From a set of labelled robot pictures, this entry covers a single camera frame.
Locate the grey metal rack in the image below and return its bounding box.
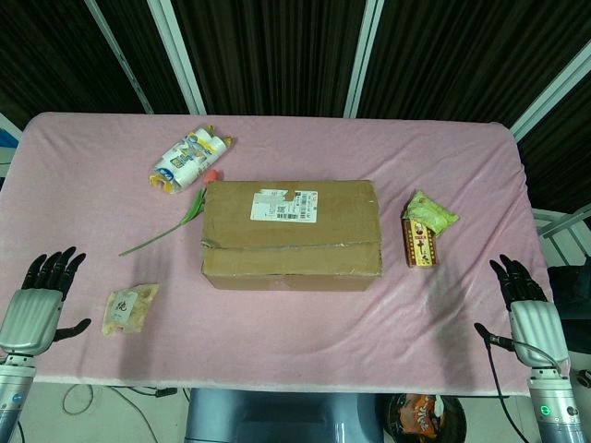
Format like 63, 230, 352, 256
530, 205, 591, 259

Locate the light green snack packet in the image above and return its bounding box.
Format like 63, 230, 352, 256
402, 190, 461, 240

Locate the green plastic strap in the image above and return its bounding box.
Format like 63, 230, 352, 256
118, 169, 224, 257

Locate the brown cardboard box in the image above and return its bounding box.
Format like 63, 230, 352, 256
200, 179, 384, 293

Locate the white frame post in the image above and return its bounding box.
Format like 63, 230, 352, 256
344, 0, 385, 119
510, 41, 591, 142
147, 0, 208, 116

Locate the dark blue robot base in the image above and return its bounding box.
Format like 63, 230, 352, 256
184, 388, 387, 443

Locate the black floor cable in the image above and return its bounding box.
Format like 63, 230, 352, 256
110, 386, 179, 443

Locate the white blue yellow roll pack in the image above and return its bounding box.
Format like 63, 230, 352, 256
148, 125, 234, 195

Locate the pink table cloth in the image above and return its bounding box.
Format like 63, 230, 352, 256
0, 112, 553, 398

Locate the orange snack wrapper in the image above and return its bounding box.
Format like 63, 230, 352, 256
397, 394, 447, 437

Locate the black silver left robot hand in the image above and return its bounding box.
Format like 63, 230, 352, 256
0, 246, 92, 357

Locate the beige clear snack packet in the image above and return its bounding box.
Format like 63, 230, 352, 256
101, 282, 161, 337

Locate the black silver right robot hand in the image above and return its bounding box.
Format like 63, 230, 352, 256
474, 253, 571, 370

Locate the red yellow spice box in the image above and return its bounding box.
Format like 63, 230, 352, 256
400, 217, 441, 269

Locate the thin grey frame post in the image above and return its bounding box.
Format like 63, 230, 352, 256
85, 0, 154, 115

